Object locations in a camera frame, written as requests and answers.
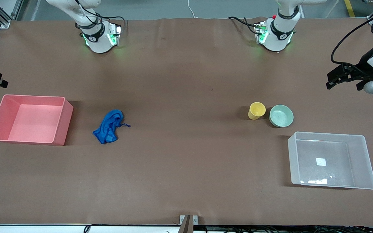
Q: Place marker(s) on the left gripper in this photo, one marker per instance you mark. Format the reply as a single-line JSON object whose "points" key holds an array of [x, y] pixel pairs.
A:
{"points": [[364, 65]]}

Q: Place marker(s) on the light green bowl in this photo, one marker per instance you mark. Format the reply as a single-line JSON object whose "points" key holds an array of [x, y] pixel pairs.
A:
{"points": [[281, 115]]}

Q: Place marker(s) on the yellow plastic cup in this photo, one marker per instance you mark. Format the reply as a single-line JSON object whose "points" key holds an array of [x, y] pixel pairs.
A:
{"points": [[256, 110]]}

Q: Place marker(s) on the blue cloth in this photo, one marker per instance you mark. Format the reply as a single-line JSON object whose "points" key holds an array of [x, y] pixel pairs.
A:
{"points": [[108, 129]]}

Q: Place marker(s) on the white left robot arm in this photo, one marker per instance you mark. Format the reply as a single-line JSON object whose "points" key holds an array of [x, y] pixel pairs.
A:
{"points": [[275, 40]]}

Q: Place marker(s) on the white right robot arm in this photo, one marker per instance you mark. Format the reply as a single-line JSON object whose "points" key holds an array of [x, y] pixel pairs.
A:
{"points": [[97, 42]]}

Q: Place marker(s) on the clear plastic box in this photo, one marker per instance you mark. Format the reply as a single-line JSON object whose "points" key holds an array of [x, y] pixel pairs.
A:
{"points": [[361, 158]]}

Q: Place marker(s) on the base box with green light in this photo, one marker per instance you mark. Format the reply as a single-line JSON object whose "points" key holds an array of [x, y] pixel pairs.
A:
{"points": [[260, 32], [114, 34]]}

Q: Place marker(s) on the pink plastic bin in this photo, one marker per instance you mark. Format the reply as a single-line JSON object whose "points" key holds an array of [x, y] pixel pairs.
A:
{"points": [[32, 124]]}

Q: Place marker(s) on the white square sticker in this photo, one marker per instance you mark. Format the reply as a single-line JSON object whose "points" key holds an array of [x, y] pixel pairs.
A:
{"points": [[321, 161]]}

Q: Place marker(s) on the brown table mat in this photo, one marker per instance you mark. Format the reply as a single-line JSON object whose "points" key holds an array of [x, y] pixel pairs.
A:
{"points": [[186, 145]]}

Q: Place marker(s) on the metal bracket with post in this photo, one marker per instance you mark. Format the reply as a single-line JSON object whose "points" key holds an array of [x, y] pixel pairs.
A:
{"points": [[188, 222]]}

